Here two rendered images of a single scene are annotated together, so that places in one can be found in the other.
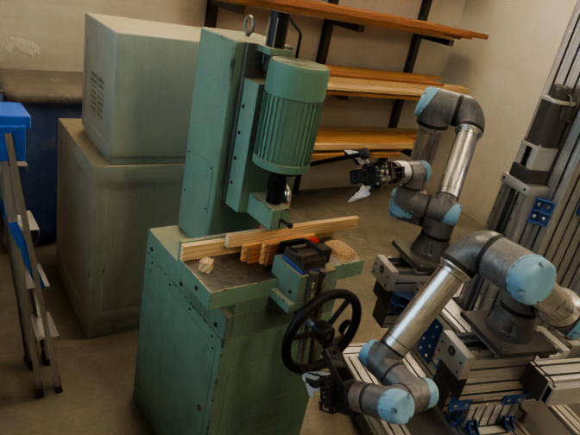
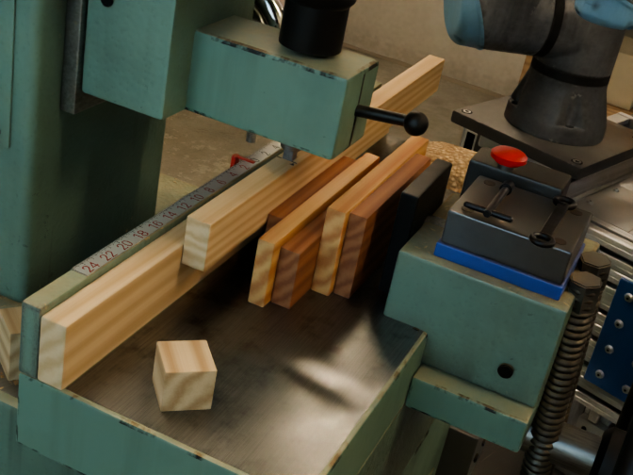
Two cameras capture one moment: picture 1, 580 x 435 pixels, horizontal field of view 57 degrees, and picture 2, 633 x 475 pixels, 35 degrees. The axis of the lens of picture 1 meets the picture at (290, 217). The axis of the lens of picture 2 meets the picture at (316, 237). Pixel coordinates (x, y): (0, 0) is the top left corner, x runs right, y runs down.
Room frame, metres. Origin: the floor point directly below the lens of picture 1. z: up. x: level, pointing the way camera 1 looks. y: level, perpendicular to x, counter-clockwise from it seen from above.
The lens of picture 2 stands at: (0.85, 0.42, 1.31)
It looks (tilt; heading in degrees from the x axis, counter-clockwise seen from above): 28 degrees down; 330
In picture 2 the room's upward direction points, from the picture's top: 12 degrees clockwise
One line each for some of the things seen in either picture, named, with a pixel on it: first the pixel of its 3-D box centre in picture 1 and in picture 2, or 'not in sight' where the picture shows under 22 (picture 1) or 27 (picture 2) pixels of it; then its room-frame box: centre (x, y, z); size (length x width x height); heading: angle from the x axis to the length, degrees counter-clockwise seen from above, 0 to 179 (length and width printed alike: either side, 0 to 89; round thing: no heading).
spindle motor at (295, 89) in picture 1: (290, 116); not in sight; (1.55, 0.06, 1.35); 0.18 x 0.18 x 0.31
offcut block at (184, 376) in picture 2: (205, 265); (184, 375); (1.35, 0.21, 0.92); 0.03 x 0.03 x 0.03; 83
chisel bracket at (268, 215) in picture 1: (267, 211); (279, 92); (1.56, 0.07, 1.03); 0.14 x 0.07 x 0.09; 41
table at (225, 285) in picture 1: (283, 273); (384, 302); (1.47, -0.02, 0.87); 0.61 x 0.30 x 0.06; 131
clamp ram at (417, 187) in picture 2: (296, 257); (449, 237); (1.44, -0.04, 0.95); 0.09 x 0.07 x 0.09; 131
